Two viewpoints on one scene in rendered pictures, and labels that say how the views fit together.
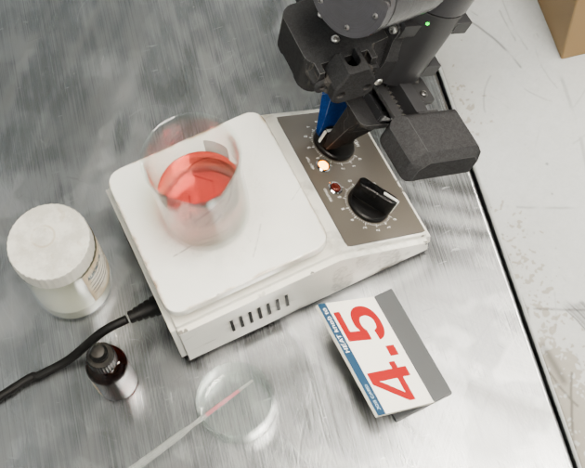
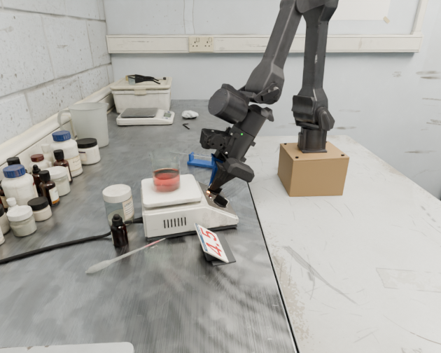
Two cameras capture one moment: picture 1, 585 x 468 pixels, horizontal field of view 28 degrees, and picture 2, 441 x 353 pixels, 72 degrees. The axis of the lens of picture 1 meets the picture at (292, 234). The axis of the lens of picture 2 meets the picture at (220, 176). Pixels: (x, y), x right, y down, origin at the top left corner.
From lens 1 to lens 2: 0.47 m
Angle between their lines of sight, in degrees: 40
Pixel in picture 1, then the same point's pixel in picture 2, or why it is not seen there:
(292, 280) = (187, 209)
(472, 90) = (260, 199)
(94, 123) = not seen: hidden behind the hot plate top
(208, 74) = not seen: hidden behind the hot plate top
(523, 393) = (262, 265)
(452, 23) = (249, 137)
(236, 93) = not seen: hidden behind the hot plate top
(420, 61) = (239, 150)
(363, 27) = (219, 109)
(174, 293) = (147, 200)
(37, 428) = (87, 250)
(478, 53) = (264, 193)
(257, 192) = (184, 186)
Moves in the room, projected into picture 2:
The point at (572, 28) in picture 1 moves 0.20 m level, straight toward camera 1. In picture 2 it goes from (291, 182) to (263, 220)
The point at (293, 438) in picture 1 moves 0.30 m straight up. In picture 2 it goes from (173, 265) to (160, 101)
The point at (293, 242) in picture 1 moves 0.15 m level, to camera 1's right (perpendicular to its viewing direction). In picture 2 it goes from (190, 195) to (264, 197)
